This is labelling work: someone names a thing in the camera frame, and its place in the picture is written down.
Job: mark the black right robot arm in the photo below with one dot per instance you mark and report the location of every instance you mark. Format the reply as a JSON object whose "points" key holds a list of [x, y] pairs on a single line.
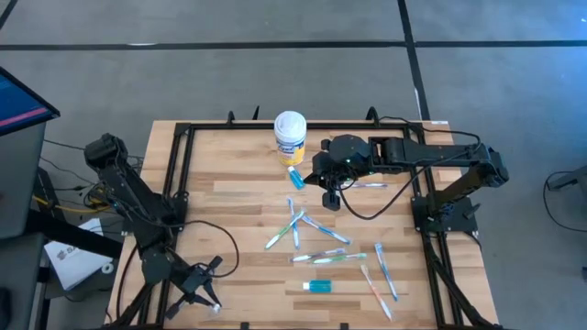
{"points": [[413, 153]]}

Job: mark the black desk bar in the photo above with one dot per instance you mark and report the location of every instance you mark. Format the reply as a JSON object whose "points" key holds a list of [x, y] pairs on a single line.
{"points": [[73, 236]]}

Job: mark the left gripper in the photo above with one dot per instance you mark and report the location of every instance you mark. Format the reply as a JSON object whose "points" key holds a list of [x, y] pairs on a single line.
{"points": [[195, 282]]}

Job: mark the grey cabinet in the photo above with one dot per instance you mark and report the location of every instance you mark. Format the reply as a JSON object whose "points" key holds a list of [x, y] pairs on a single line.
{"points": [[18, 183]]}

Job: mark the orange white toothbrush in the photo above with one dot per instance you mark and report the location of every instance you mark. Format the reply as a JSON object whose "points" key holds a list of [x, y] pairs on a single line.
{"points": [[377, 292]]}

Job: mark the white table label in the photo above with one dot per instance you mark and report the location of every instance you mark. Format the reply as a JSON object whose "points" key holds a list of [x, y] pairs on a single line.
{"points": [[439, 122]]}

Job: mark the purple white toothbrush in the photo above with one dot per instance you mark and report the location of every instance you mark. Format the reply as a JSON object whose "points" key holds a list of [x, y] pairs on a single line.
{"points": [[316, 256], [373, 185]]}

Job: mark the white tape roll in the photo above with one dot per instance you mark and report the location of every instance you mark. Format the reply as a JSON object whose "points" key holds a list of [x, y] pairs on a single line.
{"points": [[104, 270]]}

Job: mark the grey floor stand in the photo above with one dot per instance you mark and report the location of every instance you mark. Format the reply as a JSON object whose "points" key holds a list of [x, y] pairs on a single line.
{"points": [[573, 179]]}

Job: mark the Lysol wipes canister yellow label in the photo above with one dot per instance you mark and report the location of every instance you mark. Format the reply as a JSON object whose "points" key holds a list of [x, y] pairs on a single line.
{"points": [[290, 128]]}

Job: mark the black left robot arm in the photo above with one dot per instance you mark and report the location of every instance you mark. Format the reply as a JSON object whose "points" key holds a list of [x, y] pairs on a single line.
{"points": [[124, 183]]}

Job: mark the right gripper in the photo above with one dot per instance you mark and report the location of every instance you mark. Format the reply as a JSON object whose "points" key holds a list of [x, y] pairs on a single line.
{"points": [[339, 172]]}

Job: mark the black aluminium table frame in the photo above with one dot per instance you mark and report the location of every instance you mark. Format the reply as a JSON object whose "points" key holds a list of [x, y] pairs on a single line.
{"points": [[298, 125]]}

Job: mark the white printed paper sheet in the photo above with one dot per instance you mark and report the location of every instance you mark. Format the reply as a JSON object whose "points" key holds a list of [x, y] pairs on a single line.
{"points": [[73, 270]]}

